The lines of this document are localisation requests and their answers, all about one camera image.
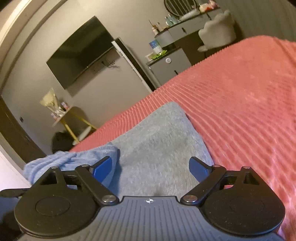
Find grey sweatpants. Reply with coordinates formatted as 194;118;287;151
23;102;214;197

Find black bag on floor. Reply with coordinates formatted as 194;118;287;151
51;132;74;154

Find yellow legged side table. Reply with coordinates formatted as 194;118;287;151
52;106;97;146

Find pink ribbed bedspread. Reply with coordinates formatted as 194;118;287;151
74;36;295;240

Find wrapped flower bouquet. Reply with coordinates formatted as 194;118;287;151
40;88;64;117

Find dark wooden door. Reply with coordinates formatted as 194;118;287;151
1;97;46;163

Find grey small cabinet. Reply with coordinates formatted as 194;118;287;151
147;48;191;85

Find white tower fan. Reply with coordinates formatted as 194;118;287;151
111;37;156;93

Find white blue canister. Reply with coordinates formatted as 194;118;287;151
149;39;163;54

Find white fluffy chair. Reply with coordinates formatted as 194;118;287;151
198;10;237;52

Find grey vanity desk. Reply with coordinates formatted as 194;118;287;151
154;7;224;65

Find round vanity mirror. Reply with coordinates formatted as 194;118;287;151
164;0;197;17

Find black wall television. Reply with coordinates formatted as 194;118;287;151
47;16;113;89

